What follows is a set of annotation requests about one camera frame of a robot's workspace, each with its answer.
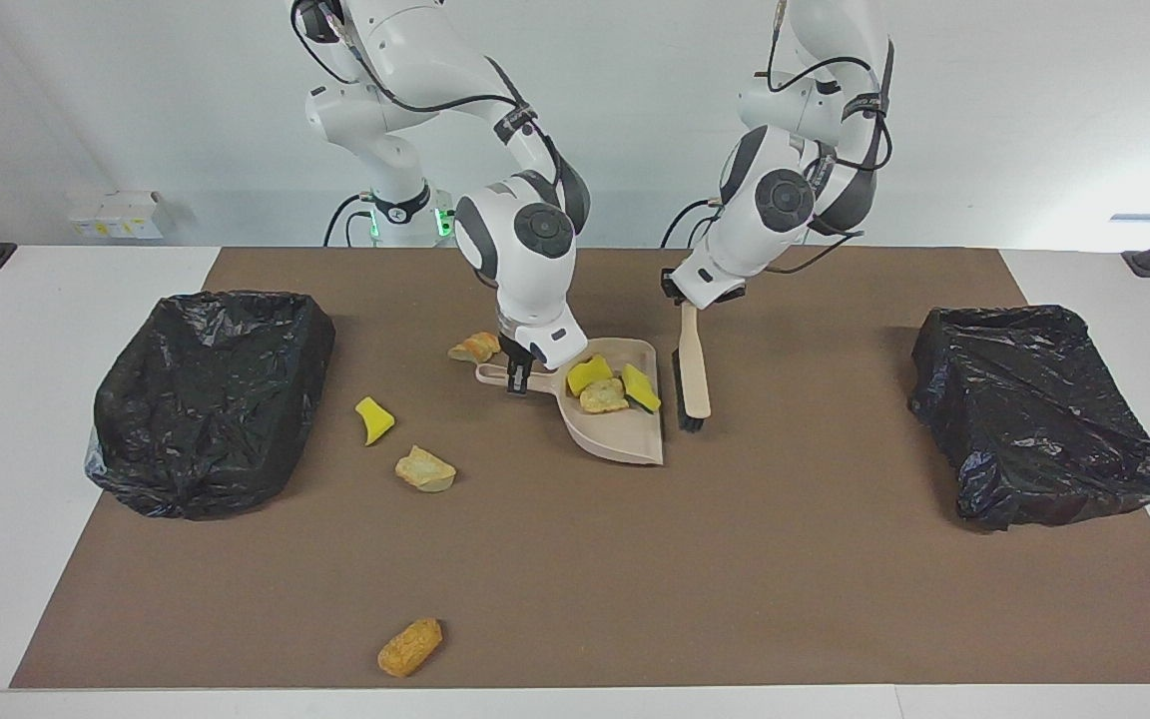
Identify yellow rectangular sponge piece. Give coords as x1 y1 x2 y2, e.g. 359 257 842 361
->
567 355 614 397

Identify beige torn sponge piece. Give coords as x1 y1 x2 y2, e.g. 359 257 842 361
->
580 377 630 414

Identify beige hand brush black bristles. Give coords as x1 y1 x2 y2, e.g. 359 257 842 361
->
672 300 712 432

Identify notched yellow sponge piece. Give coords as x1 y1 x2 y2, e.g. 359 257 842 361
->
621 363 663 413

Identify beige plastic dustpan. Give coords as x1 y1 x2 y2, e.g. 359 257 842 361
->
475 338 664 466

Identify pale greenish beige sponge piece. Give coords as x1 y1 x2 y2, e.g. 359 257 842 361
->
395 445 457 493

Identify yellow wedge sponge piece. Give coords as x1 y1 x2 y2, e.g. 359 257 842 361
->
355 396 396 446

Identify brown oval sponge piece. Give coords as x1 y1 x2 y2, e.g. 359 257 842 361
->
377 617 443 678

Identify black bag lined bin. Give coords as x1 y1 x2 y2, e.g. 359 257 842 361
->
909 305 1150 532
84 290 336 520

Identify orange striped sponge piece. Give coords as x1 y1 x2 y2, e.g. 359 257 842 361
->
448 332 502 364

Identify brown table mat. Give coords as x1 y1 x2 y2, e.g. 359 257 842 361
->
9 247 1150 690

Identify white cardboard box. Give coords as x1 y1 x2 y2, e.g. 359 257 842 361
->
69 190 177 241

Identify black base cable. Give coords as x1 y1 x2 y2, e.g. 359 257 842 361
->
323 195 378 248
662 198 728 249

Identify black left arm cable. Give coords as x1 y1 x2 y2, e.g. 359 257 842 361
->
763 0 897 275

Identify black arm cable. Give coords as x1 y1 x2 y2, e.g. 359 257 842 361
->
290 0 581 201
763 0 897 275

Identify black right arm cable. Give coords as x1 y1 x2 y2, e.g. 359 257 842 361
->
290 0 581 201

